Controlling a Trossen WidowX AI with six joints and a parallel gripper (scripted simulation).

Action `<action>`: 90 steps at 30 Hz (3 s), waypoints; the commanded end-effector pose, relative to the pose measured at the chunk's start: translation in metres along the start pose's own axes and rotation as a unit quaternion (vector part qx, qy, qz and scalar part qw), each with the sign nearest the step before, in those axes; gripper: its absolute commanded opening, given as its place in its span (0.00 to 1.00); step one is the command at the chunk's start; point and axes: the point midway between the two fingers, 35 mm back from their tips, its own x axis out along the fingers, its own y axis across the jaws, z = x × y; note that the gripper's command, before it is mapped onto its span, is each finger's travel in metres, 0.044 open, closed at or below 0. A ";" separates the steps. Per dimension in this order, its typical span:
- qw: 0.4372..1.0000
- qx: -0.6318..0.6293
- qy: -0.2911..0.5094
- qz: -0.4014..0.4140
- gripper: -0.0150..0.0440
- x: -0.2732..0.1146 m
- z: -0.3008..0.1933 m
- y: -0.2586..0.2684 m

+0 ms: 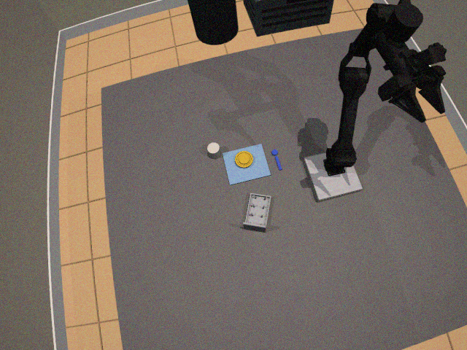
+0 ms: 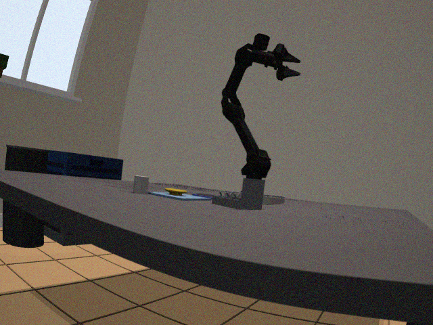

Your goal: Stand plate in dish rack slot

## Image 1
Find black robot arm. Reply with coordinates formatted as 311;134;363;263
323;0;447;176

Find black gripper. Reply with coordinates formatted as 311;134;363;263
378;46;446;123

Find light blue flat mat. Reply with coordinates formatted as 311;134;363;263
223;144;271;185

